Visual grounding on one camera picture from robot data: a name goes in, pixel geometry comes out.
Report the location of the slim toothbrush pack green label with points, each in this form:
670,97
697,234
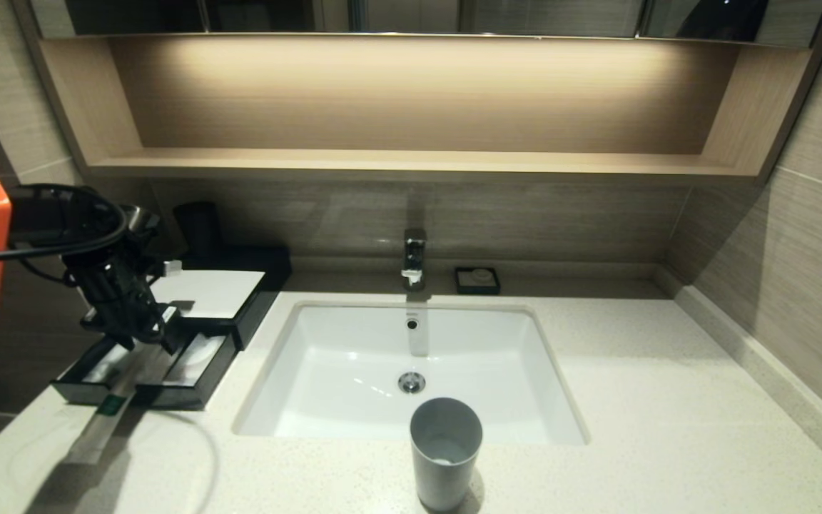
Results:
115,403

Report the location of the mirror cabinet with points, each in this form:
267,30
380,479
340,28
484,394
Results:
525,18

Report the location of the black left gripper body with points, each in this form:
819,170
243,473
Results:
133,325

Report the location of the long white wrapped packet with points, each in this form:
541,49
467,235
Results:
105,365

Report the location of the white ceramic sink basin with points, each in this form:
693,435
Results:
354,357

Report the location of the black soap dish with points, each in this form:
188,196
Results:
477,287

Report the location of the chrome sink drain stopper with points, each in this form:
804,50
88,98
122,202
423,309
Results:
412,383

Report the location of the wooden wall shelf niche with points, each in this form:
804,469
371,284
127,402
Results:
411,163

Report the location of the grey plastic cup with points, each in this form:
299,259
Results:
445,464

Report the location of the black cylindrical cup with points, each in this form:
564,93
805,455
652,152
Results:
199,228

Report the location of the chrome faucet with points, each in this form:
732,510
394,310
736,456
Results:
414,257

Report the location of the square white sachet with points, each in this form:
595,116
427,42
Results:
203,357

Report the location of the beige round soap bar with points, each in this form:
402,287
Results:
481,275

